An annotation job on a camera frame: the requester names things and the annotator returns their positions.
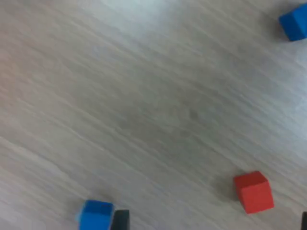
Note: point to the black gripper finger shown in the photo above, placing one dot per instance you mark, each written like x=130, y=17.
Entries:
x=304, y=222
x=121, y=220

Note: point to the red wooden cube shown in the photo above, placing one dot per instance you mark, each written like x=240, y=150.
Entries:
x=254, y=194

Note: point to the blue wooden cube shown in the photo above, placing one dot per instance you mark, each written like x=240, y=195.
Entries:
x=296, y=24
x=96, y=218

